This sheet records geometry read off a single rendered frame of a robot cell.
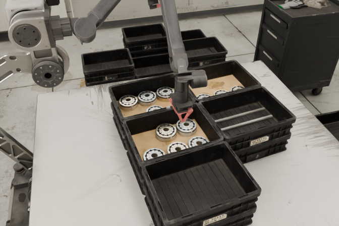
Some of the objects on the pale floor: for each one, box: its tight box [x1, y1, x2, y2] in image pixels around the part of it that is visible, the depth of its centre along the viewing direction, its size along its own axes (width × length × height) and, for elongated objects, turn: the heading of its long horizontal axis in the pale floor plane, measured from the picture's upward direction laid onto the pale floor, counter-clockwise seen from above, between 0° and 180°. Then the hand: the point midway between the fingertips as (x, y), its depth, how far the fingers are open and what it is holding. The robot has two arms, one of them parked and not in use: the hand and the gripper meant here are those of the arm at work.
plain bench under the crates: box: [28, 60, 339, 226], centre depth 192 cm, size 160×160×70 cm
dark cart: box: [253, 0, 339, 95], centre depth 312 cm, size 60×45×90 cm
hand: (180, 116), depth 142 cm, fingers open, 6 cm apart
